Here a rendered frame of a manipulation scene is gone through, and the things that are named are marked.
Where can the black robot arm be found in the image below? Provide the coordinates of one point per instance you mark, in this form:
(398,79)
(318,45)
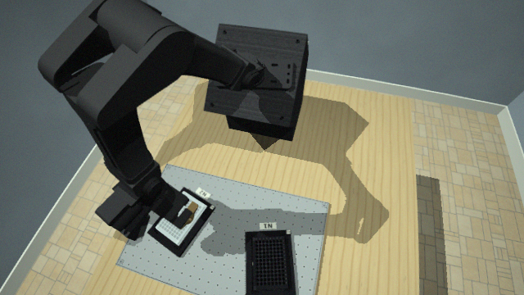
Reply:
(150,52)

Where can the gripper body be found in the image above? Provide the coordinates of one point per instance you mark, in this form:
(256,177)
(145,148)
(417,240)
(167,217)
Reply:
(178,200)

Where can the white name label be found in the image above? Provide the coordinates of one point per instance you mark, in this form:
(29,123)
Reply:
(268,225)
(203,193)

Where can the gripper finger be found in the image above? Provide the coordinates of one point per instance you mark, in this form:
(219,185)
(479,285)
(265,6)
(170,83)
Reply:
(193,208)

